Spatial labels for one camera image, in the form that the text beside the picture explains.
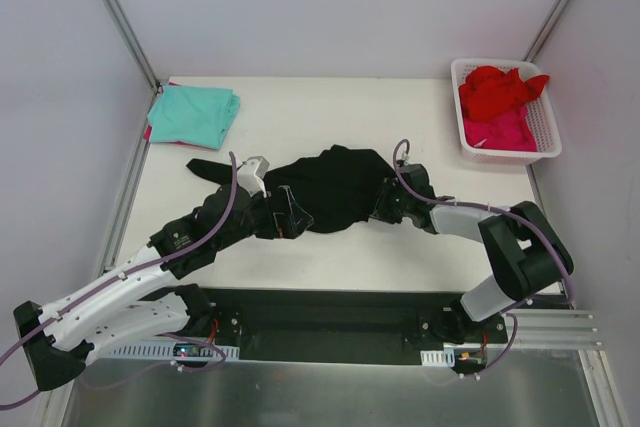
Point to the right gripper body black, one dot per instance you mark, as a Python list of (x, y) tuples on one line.
[(388, 198)]

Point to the folded teal t-shirt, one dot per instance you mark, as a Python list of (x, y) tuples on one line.
[(228, 107)]

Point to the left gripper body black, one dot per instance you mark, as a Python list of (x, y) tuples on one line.
[(279, 214)]

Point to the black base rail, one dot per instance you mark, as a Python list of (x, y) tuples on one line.
[(341, 327)]

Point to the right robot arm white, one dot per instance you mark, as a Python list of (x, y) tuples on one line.
[(524, 252)]

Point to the right aluminium frame post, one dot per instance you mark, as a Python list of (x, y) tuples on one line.
[(547, 28)]

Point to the magenta t-shirt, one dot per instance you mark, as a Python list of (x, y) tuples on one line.
[(508, 131)]

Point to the aluminium frame post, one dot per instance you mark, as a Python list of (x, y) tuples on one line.
[(547, 28), (132, 43)]

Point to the red t-shirt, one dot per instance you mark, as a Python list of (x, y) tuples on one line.
[(489, 92)]

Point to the left aluminium frame post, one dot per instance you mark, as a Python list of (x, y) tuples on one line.
[(132, 43)]

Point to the black t-shirt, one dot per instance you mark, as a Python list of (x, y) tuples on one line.
[(339, 187)]

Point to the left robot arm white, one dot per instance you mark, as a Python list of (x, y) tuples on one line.
[(145, 296)]

